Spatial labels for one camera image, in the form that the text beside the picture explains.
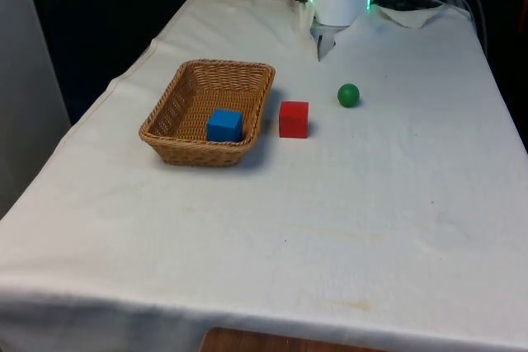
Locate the wicker basket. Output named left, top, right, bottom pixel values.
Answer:
left=138, top=59, right=276, bottom=168

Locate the red cube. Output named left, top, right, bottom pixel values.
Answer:
left=278, top=101, right=310, bottom=138

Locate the blue cube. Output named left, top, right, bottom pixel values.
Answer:
left=206, top=108, right=243, bottom=143

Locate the green ball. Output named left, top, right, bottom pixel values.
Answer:
left=337, top=83, right=361, bottom=108

